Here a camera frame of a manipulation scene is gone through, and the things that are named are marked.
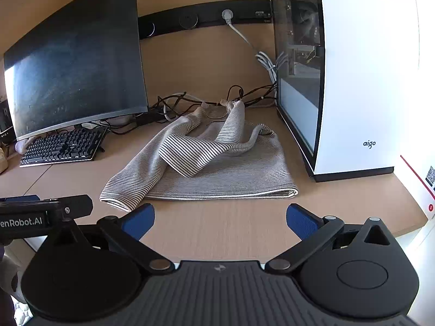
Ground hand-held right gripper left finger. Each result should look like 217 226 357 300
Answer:
46 203 173 274

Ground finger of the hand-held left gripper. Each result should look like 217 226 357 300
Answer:
0 195 94 218

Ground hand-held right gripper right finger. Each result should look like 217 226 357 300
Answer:
264 203 392 274

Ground striped long-sleeve shirt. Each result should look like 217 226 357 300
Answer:
100 99 299 211

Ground black keyboard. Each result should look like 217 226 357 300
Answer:
20 127 108 168

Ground black power adapter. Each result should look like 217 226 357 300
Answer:
135 110 164 127

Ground white cardboard box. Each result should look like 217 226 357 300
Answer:
399 154 435 221

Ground curved computer monitor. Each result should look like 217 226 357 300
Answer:
3 0 149 142

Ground white computer case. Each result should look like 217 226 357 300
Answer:
268 0 421 183

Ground thin light grey cable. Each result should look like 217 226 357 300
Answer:
163 92 206 122

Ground black cable bundle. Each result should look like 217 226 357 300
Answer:
102 85 277 136

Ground white power cable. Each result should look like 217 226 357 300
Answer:
222 10 283 86

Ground black wall socket rail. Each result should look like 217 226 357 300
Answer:
138 0 272 40

